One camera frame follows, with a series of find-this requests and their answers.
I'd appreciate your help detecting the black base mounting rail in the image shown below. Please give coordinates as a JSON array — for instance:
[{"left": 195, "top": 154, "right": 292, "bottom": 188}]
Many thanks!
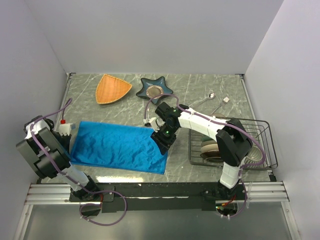
[{"left": 68, "top": 181, "right": 247, "bottom": 213}]

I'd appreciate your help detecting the silver spoon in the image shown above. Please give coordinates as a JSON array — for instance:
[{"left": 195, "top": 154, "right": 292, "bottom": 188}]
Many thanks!
[{"left": 194, "top": 92, "right": 216, "bottom": 108}]

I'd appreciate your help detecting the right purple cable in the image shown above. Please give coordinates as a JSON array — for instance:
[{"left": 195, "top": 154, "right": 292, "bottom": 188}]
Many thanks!
[{"left": 143, "top": 93, "right": 267, "bottom": 221}]

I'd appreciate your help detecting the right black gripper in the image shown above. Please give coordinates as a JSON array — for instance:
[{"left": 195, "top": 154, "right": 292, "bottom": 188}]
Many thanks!
[{"left": 150, "top": 123, "right": 179, "bottom": 156}]

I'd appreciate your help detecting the dark blue star dish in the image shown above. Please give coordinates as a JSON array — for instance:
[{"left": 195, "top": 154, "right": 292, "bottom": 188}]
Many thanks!
[{"left": 136, "top": 76, "right": 174, "bottom": 105}]

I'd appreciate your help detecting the orange woven basket tray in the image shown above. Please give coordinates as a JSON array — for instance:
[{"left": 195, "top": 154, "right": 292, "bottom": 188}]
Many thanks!
[{"left": 95, "top": 74, "right": 132, "bottom": 105}]

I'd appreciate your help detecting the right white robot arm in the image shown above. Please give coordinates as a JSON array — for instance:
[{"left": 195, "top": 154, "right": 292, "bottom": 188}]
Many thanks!
[{"left": 143, "top": 102, "right": 253, "bottom": 200}]

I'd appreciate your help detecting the blue cloth napkin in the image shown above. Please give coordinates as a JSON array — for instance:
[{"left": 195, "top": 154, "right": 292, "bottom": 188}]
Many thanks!
[{"left": 70, "top": 121, "right": 168, "bottom": 175}]

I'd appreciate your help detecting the grey ribbed mug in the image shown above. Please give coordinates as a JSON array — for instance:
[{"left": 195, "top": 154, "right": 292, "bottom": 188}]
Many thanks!
[{"left": 244, "top": 145, "right": 263, "bottom": 168}]

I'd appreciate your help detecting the black wire dish rack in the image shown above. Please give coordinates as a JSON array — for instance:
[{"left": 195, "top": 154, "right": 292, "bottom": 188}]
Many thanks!
[{"left": 188, "top": 118, "right": 279, "bottom": 171}]

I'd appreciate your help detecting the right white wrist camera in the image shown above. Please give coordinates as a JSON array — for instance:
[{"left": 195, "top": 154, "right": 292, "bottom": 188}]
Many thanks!
[{"left": 143, "top": 117, "right": 162, "bottom": 132}]

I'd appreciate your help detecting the green plate in rack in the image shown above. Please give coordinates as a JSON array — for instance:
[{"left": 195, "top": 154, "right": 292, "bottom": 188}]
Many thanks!
[{"left": 201, "top": 135, "right": 216, "bottom": 142}]

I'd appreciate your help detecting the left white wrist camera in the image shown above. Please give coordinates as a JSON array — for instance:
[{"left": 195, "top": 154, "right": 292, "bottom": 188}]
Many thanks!
[{"left": 58, "top": 119, "right": 76, "bottom": 136}]

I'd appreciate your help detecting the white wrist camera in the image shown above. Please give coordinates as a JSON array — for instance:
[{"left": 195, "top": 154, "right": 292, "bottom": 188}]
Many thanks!
[
  {"left": 143, "top": 117, "right": 162, "bottom": 132},
  {"left": 58, "top": 119, "right": 76, "bottom": 136}
]

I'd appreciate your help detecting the silver fork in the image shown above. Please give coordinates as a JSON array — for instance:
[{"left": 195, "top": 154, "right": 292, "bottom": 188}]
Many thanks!
[{"left": 211, "top": 96, "right": 230, "bottom": 115}]

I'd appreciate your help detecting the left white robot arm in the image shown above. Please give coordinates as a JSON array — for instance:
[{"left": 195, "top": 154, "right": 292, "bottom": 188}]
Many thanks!
[{"left": 16, "top": 115, "right": 99, "bottom": 201}]

